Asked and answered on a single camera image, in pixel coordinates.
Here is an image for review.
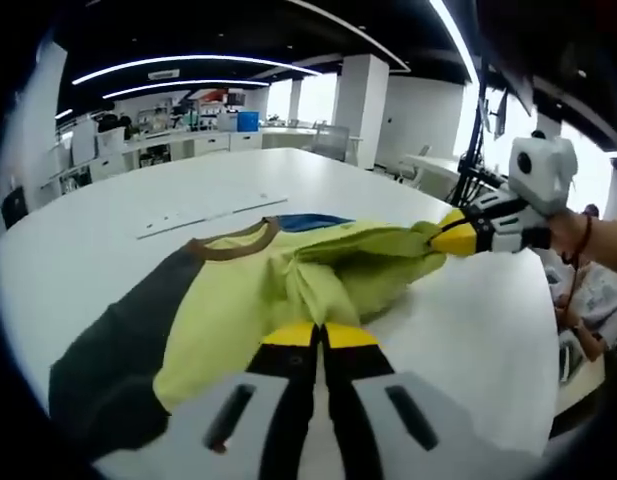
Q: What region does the black tripod stand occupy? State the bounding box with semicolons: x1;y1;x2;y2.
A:
450;84;497;206

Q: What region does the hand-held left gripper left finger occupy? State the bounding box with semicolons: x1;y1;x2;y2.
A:
102;322;322;480

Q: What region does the red bead bracelet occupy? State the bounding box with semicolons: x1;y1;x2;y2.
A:
562;213;594;266

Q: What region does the white template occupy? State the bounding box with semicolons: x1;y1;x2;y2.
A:
136;197;289;240

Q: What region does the narrow white square pillar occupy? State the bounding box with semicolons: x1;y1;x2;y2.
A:
333;53;389;169

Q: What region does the person's right hand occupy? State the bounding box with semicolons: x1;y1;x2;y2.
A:
547;207;589;261

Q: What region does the white mesh office chair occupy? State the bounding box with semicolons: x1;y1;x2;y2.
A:
312;124;350;162

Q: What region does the white cabinet counter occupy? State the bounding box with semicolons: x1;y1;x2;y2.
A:
52;127;319;184

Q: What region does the long curved ceiling light strip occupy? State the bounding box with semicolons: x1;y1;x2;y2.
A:
71;54;322;85

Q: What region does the black monitor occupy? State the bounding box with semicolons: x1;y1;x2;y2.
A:
1;187;29;229

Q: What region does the yellow-green garment with dark sleeves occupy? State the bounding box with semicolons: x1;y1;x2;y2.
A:
47;213;447;449

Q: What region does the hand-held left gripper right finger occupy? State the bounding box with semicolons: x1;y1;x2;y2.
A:
320;322;494;480

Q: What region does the short curved ceiling light strip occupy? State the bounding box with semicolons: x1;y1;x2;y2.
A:
102;78;269;100

